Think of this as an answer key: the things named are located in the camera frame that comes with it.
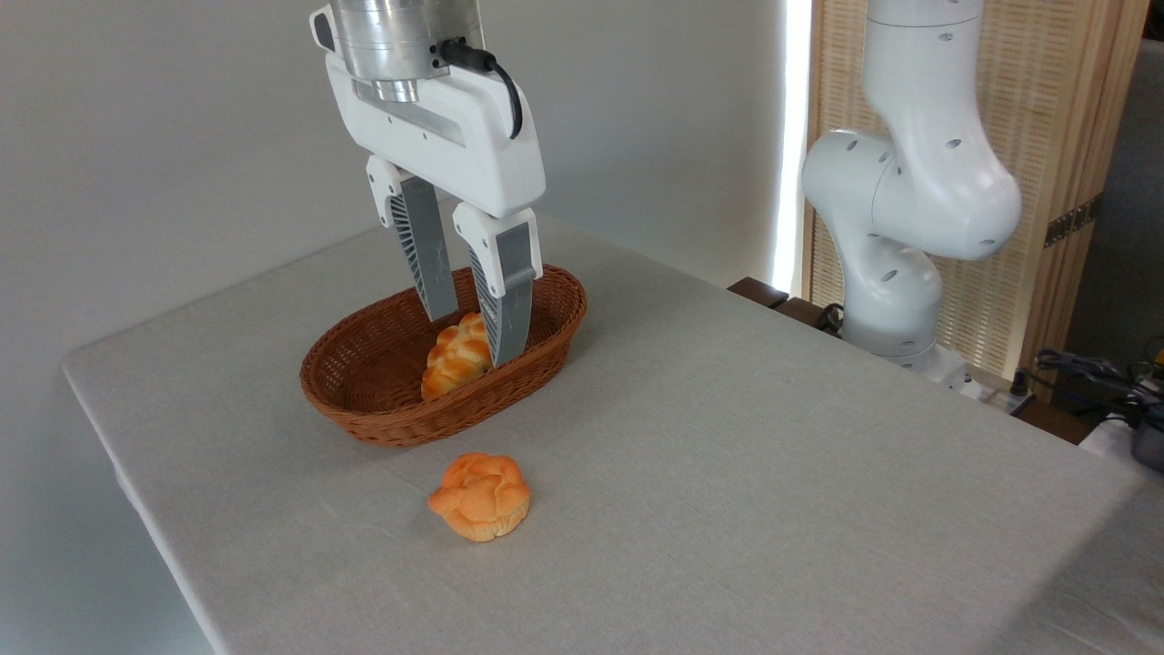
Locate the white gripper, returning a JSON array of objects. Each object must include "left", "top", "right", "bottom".
[{"left": 309, "top": 5, "right": 547, "bottom": 368}]

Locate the long braided bread loaf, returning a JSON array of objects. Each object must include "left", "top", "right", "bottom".
[{"left": 420, "top": 312, "right": 495, "bottom": 402}]

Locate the round knotted bread roll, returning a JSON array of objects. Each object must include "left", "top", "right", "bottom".
[{"left": 427, "top": 452, "right": 531, "bottom": 543}]

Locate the brown wicker oval basket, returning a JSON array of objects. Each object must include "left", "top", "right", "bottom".
[{"left": 300, "top": 264, "right": 587, "bottom": 448}]

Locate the dark wooden furniture edge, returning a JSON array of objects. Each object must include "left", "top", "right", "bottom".
[{"left": 727, "top": 277, "right": 847, "bottom": 339}]

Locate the grey tablecloth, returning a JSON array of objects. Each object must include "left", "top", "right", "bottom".
[{"left": 62, "top": 217, "right": 1164, "bottom": 655}]

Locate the dark metal screen hinge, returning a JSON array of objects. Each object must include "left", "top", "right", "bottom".
[{"left": 1044, "top": 196, "right": 1103, "bottom": 248}]

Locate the wooden slatted folding screen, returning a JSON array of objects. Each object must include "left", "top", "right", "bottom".
[{"left": 805, "top": 0, "right": 1151, "bottom": 383}]

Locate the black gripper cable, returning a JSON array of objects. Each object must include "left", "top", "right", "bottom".
[{"left": 439, "top": 38, "right": 525, "bottom": 140}]

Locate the black cable bundle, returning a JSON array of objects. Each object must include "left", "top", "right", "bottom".
[{"left": 1035, "top": 348, "right": 1164, "bottom": 428}]

